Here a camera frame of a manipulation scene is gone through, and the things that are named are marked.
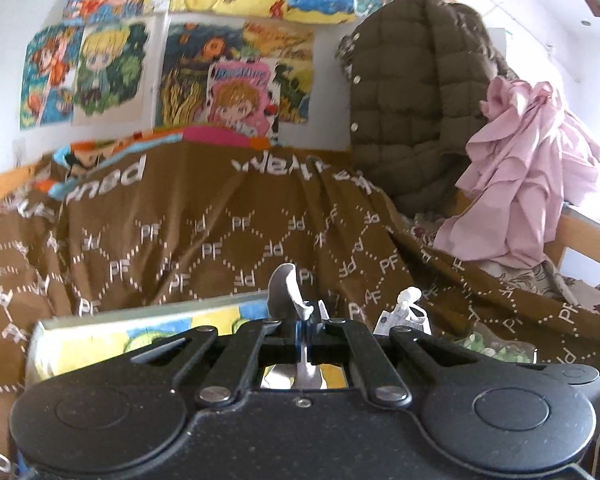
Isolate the dark blue swirl wall poster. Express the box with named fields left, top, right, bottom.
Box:
left=155, top=20, right=246, bottom=128

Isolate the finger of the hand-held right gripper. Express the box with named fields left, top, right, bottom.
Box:
left=532, top=361, right=600, bottom=387

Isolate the pink blond child wall poster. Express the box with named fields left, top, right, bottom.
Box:
left=206, top=57, right=282, bottom=141

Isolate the pink garment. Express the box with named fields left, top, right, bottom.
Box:
left=432, top=77, right=600, bottom=268

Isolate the orange landscape wall poster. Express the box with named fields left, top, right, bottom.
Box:
left=242, top=20, right=316, bottom=126

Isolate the blond boy green wall poster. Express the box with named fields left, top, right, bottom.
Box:
left=72, top=17, right=151, bottom=126

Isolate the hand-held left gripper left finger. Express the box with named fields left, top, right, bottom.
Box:
left=125, top=320, right=303, bottom=409

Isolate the brown printed blanket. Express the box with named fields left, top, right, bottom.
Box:
left=0, top=127, right=600, bottom=480

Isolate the olive quilted jacket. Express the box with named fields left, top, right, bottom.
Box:
left=335, top=0, right=511, bottom=216

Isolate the white blue sock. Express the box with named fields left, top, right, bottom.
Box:
left=266, top=262, right=331, bottom=391

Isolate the grey box with cartoon picture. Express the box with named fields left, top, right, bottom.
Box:
left=27, top=294, right=351, bottom=391

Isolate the orange-haired girl blue wall poster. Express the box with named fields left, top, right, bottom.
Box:
left=19, top=24, right=86, bottom=131

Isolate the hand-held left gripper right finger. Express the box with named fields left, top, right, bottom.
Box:
left=304, top=318, right=482, bottom=409

